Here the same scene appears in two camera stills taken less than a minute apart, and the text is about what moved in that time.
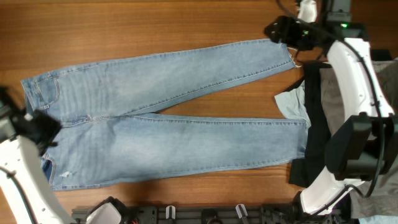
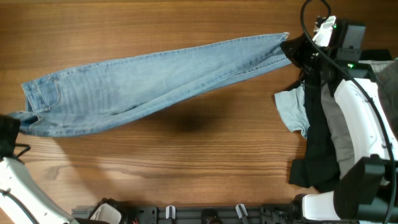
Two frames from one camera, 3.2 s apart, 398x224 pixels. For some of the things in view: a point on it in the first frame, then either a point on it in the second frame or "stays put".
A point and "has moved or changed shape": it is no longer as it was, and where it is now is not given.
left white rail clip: x=167 y=212 stays put
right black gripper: x=288 y=36 -> x=294 y=54
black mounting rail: x=200 y=214 stays put
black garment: x=302 y=170 stays put
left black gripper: x=56 y=125 -> x=9 y=127
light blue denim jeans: x=108 y=137 has moved or changed shape
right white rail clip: x=238 y=210 stays put
